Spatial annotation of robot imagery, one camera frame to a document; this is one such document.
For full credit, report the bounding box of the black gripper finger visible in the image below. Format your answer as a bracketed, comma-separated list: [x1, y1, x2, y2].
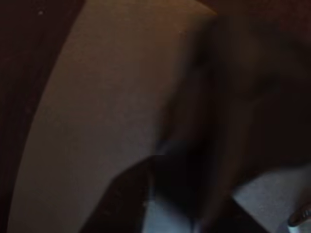
[228, 199, 268, 233]
[82, 157, 156, 233]

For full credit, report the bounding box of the clear plastic container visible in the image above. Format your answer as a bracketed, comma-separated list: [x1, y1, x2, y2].
[142, 167, 311, 233]

